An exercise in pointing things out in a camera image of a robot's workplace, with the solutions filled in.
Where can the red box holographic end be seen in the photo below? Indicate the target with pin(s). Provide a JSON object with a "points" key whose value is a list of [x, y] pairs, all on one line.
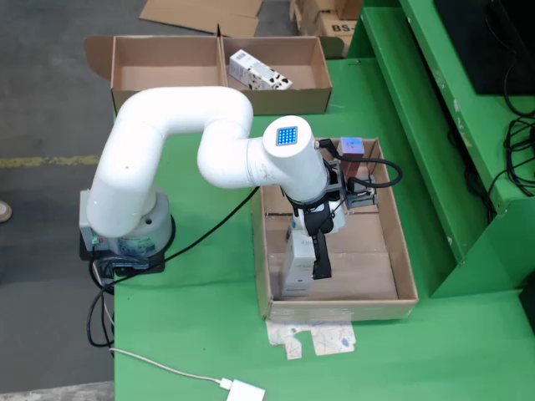
{"points": [[352, 146]]}

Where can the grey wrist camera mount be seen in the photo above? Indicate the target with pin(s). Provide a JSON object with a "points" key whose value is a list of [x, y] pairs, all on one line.
{"points": [[359, 198]]}

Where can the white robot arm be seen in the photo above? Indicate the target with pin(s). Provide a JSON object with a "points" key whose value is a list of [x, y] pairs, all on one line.
{"points": [[138, 138]]}

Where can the divided cardboard box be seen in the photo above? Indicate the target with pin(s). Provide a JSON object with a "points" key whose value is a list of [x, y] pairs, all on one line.
{"points": [[284, 102]]}

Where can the black monitor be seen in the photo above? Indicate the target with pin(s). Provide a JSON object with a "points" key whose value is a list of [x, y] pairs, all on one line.
{"points": [[480, 42]]}

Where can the brown printed cardboard box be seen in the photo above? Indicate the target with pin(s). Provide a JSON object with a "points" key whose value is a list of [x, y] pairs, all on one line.
{"points": [[336, 28]]}

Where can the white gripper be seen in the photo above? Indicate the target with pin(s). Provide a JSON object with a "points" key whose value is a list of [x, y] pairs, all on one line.
{"points": [[338, 215]]}

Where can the shallow cardboard tray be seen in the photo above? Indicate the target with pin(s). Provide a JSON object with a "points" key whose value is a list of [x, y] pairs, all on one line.
{"points": [[359, 271]]}

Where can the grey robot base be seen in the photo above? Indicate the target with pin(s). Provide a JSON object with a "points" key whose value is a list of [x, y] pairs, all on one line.
{"points": [[125, 246]]}

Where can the torn paper scrap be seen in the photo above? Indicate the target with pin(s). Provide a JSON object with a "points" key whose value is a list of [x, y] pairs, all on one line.
{"points": [[330, 338]]}

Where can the white box black cow spots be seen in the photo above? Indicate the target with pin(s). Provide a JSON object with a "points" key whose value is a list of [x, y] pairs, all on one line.
{"points": [[246, 67]]}

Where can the tall white carton box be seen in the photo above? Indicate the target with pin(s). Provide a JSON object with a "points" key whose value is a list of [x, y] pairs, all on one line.
{"points": [[297, 267]]}

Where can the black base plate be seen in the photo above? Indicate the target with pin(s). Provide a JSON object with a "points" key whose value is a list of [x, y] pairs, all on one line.
{"points": [[138, 269]]}

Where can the light sneaker shoe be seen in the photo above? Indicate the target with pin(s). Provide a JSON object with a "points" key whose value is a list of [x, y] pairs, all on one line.
{"points": [[4, 212]]}

